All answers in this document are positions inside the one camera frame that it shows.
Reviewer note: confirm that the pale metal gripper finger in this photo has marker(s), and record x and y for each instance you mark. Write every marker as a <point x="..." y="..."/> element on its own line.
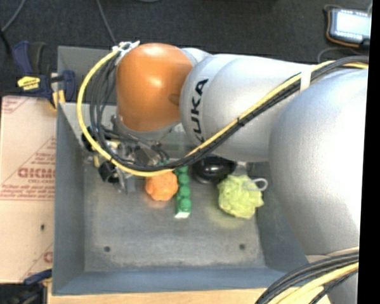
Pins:
<point x="129" y="184"/>

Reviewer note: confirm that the orange toy fruit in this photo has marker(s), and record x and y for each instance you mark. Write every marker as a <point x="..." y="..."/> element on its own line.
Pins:
<point x="161" y="188"/>

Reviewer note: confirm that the green bumpy toy pod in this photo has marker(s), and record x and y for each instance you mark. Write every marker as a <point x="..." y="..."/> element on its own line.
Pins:
<point x="184" y="195"/>

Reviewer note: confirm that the grey metal bin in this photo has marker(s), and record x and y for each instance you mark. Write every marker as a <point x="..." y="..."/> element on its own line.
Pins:
<point x="160" y="238"/>

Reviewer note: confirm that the black rounded object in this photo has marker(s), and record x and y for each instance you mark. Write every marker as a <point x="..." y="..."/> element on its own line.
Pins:
<point x="212" y="170"/>

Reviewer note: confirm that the brown cardboard board red print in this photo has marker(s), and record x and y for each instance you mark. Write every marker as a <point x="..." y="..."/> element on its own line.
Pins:
<point x="24" y="158"/>

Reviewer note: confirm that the yellow-green mesh bath sponge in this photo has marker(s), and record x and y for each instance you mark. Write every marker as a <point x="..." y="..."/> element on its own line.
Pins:
<point x="238" y="198"/>

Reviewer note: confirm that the black cylinder on white bracket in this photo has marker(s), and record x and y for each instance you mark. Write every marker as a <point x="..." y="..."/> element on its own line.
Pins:
<point x="108" y="172"/>

